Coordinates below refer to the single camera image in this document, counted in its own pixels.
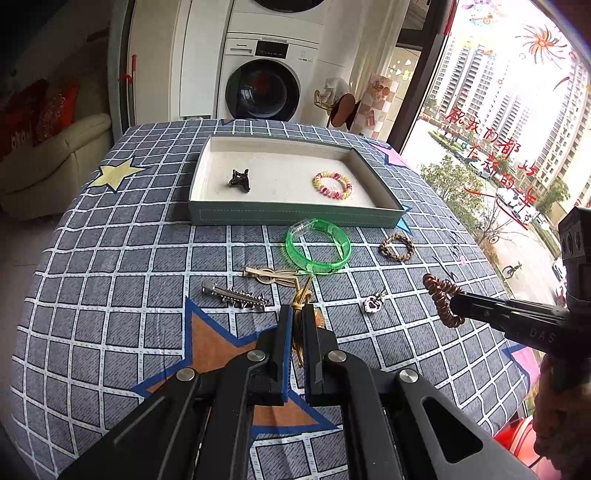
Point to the person's right forearm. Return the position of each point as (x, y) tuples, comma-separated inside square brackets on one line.
[(563, 424)]

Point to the white washing machine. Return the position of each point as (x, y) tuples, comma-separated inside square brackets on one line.
[(272, 87)]

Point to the silver heart charm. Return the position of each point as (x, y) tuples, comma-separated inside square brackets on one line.
[(371, 304)]

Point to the dark red cushion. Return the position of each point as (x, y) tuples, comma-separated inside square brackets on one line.
[(18, 120)]

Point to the red writing window sticker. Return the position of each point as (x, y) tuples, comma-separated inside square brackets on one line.
[(485, 134)]

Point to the red tassel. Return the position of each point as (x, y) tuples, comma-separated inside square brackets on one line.
[(452, 18)]

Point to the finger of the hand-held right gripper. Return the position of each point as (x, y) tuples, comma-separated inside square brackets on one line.
[(508, 318)]

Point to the red object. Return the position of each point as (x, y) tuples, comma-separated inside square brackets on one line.
[(515, 441)]

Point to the gold bunny hair clip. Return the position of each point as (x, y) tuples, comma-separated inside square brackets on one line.
[(270, 275)]

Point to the silver star hair clip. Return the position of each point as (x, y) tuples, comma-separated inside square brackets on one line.
[(231, 295)]

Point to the cream sofa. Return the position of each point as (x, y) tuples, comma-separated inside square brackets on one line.
[(46, 166)]

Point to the white dryer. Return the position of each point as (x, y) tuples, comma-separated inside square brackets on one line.
[(277, 18)]

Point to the grey checked star tablecloth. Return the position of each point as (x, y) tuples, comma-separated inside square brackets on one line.
[(115, 286)]

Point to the grey-green shallow box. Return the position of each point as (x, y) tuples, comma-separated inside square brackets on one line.
[(277, 175)]

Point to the red patterned cushion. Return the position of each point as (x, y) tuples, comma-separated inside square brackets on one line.
[(55, 113)]

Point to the green translucent bangle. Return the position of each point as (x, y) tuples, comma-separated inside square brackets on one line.
[(295, 254)]

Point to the black hair claw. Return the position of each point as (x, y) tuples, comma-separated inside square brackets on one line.
[(240, 180)]

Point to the white cabinet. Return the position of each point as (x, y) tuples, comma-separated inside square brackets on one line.
[(198, 60)]

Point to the firework window sticker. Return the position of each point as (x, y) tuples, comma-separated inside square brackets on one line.
[(542, 44)]

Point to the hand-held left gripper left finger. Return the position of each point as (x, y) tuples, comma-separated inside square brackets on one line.
[(285, 341)]

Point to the brown round stand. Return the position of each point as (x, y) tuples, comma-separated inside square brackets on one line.
[(344, 110)]

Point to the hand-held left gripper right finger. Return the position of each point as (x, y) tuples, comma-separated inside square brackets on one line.
[(310, 350)]

